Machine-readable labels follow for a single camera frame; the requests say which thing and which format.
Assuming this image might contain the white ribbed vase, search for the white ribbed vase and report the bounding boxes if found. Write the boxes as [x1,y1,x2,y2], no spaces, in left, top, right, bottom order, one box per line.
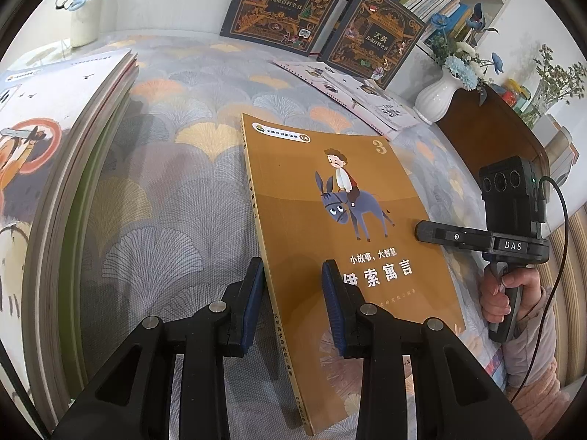
[413,66,459,124]

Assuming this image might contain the person's right forearm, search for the person's right forearm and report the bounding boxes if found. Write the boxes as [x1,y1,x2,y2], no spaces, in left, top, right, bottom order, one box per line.
[500,284,572,440]

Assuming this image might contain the white bottle blue lid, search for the white bottle blue lid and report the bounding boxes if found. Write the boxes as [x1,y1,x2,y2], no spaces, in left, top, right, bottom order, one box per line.
[69,0,104,49]

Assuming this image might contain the pale stacked boxes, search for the pale stacked boxes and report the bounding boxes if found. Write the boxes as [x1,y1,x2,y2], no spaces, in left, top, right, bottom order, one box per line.
[548,114,581,170]

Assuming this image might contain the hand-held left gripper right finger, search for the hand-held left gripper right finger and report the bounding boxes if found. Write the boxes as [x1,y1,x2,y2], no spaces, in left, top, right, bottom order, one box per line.
[321,259,533,440]

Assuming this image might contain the white costume picture book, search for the white costume picture book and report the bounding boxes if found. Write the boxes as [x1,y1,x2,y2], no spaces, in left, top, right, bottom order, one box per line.
[273,57,420,143]

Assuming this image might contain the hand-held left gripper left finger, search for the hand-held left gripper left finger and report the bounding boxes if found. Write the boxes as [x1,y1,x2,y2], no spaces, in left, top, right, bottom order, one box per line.
[50,257,266,440]

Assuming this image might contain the blue white artificial flowers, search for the blue white artificial flowers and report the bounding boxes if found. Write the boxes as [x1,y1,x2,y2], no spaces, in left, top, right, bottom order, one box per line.
[426,2,505,106]

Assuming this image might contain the ochre donkey rider book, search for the ochre donkey rider book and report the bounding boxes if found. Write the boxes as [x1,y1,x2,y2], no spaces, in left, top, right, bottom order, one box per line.
[241,112,467,437]

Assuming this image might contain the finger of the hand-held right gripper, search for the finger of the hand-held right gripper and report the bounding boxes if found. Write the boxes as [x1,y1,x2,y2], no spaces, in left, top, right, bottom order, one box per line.
[415,220,495,253]

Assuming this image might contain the dark ornate encyclopedia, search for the dark ornate encyclopedia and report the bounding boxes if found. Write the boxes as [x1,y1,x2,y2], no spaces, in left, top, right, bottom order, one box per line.
[318,0,429,92]
[219,0,354,58]

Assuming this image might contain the person's right hand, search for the person's right hand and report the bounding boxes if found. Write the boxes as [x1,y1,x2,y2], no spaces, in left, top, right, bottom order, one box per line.
[479,267,543,327]

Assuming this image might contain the stack of thin books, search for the stack of thin books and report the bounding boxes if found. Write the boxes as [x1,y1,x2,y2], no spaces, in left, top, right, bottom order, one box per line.
[0,47,139,422]

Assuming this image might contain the colourful storage jar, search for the colourful storage jar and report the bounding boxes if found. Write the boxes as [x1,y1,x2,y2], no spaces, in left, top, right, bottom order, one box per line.
[502,78,533,113]

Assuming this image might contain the glass vase green sprigs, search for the glass vase green sprigs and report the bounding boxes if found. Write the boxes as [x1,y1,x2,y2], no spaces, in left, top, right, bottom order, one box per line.
[523,46,585,127]

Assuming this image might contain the brown wooden cabinet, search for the brown wooden cabinet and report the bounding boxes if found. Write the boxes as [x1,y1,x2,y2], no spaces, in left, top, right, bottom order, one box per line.
[435,85,551,221]

